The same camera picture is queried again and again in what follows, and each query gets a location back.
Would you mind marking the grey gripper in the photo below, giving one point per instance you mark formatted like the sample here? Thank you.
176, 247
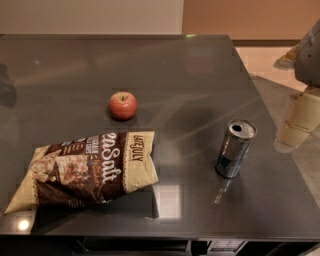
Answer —
310, 61

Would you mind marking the silver blue redbull can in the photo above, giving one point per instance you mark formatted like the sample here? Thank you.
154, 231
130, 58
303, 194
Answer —
237, 140

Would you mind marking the brown sea salt chip bag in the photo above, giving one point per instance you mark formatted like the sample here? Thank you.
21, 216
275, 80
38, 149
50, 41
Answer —
87, 171

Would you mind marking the red apple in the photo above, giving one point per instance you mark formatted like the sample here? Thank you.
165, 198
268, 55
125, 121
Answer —
122, 105

